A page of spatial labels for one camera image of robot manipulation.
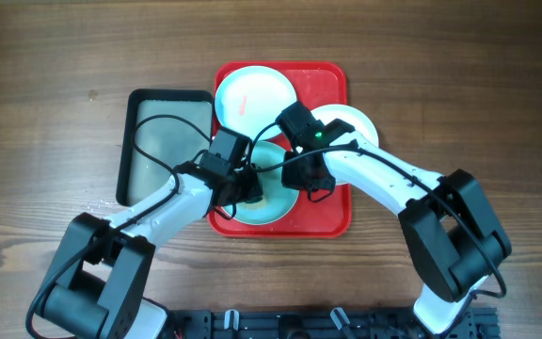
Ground light blue plate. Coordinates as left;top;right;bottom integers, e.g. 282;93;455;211
234;141;299;226
215;66;297;139

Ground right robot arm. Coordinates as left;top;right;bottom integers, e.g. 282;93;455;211
275;102;512;336

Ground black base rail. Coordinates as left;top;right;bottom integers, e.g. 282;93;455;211
167;306;502;339

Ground red plastic tray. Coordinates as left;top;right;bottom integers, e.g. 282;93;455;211
207;60;352;238

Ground white plate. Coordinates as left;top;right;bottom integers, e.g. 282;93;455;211
294;104;380;186

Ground black water tray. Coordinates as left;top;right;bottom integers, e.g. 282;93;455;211
116;89;214;206

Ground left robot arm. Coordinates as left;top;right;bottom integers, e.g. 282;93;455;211
25;158;263;338

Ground green yellow sponge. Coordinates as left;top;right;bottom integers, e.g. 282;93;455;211
244;197;266;207

